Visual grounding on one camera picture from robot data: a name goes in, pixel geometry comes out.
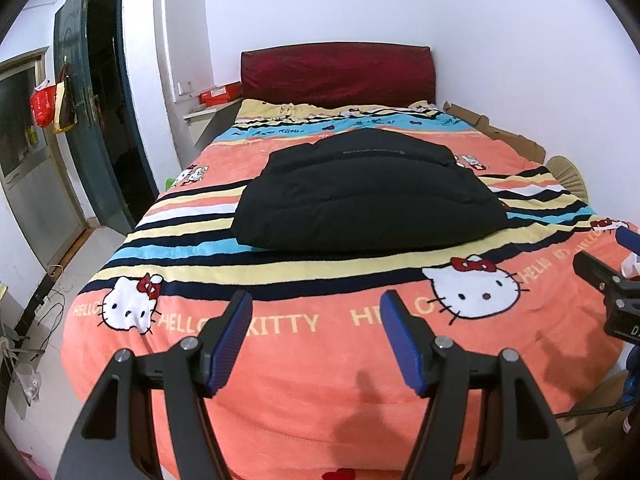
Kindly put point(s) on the woven hand fan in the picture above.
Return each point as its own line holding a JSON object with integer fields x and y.
{"x": 567, "y": 175}

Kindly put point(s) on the yellow hanging bag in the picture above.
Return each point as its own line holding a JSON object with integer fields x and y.
{"x": 65, "y": 110}

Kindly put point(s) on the clear plastic bag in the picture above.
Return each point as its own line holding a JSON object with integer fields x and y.
{"x": 27, "y": 382}

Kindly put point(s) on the dark red headboard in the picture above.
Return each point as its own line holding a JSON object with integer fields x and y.
{"x": 340, "y": 75}

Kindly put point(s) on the black puffer jacket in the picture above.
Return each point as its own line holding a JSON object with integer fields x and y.
{"x": 370, "y": 190}

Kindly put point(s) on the red cardboard box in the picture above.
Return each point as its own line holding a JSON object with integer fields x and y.
{"x": 220, "y": 96}

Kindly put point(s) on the glass panelled partition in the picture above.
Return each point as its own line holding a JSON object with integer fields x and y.
{"x": 30, "y": 160}

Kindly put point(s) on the dark green door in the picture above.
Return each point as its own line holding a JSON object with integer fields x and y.
{"x": 92, "y": 160}

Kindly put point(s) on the red plastic bag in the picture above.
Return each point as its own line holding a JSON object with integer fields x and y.
{"x": 42, "y": 105}

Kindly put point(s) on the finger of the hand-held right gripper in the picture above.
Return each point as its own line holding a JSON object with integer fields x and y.
{"x": 595, "y": 267}
{"x": 630, "y": 241}

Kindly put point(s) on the brown cardboard box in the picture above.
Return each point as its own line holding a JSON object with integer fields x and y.
{"x": 595, "y": 410}

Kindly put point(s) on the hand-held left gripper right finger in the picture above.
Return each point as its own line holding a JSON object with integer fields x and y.
{"x": 406, "y": 346}

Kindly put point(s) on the cartoon cat printed blanket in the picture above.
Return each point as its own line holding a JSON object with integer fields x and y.
{"x": 310, "y": 360}

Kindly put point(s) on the white bedside shelf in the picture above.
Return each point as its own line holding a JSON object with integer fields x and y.
{"x": 210, "y": 120}

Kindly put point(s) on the flattened brown cardboard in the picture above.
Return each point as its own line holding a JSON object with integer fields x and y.
{"x": 505, "y": 135}

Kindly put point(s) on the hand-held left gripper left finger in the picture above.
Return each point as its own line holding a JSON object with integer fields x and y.
{"x": 230, "y": 340}

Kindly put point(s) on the white wall switch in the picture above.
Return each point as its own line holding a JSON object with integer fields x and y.
{"x": 184, "y": 89}

